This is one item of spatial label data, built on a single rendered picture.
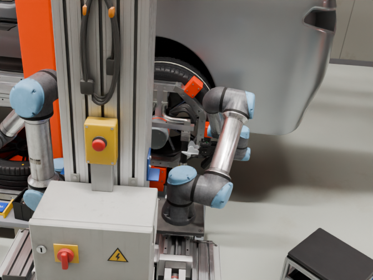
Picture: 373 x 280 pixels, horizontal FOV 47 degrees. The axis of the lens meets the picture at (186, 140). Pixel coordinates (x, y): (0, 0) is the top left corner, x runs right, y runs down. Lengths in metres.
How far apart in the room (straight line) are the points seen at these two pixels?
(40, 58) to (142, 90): 1.07
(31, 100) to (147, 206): 0.53
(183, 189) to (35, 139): 0.60
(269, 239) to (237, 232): 0.23
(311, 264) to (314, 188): 1.32
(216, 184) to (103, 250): 0.64
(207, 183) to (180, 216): 0.20
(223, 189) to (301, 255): 0.96
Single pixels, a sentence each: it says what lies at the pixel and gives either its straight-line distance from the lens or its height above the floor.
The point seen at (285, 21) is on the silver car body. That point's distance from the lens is 2.53.
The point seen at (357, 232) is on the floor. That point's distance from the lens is 3.43.
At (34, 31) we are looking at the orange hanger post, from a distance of 2.17.
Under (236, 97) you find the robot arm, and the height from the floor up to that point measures 1.29.
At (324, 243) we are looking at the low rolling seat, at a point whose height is 0.34.
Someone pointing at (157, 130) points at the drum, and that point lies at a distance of 2.35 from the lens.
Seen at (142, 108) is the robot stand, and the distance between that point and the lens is 1.22.
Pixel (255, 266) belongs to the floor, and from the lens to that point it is 2.90.
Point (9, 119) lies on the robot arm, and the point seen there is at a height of 1.22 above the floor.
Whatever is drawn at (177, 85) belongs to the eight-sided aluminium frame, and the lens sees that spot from 2.38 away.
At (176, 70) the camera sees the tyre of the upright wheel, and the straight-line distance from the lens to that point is 2.45.
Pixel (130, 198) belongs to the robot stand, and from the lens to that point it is 1.31.
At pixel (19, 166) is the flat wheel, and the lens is 2.84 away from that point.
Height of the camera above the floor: 2.03
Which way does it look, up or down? 30 degrees down
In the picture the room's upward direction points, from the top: 5 degrees clockwise
